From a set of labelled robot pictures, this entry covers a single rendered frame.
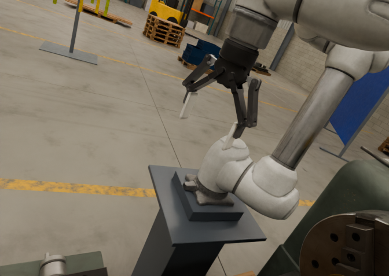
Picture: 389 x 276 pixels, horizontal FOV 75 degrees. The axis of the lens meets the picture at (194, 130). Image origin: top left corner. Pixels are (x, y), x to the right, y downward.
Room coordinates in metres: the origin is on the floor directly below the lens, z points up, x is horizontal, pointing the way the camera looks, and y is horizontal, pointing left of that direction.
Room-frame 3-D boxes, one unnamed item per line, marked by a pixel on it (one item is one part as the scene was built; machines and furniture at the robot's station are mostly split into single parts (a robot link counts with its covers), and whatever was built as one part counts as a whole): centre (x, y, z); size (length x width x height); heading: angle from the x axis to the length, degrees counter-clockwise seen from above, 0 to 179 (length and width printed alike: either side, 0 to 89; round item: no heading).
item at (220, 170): (0.95, -0.17, 0.97); 0.18 x 0.16 x 0.22; 66
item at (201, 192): (0.94, -0.15, 0.83); 0.22 x 0.18 x 0.06; 120
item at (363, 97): (6.92, -3.20, 1.18); 4.12 x 0.80 x 2.35; 170
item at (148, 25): (9.76, 2.45, 0.36); 1.26 x 0.86 x 0.73; 130
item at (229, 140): (0.52, -0.08, 1.25); 0.03 x 0.01 x 0.07; 149
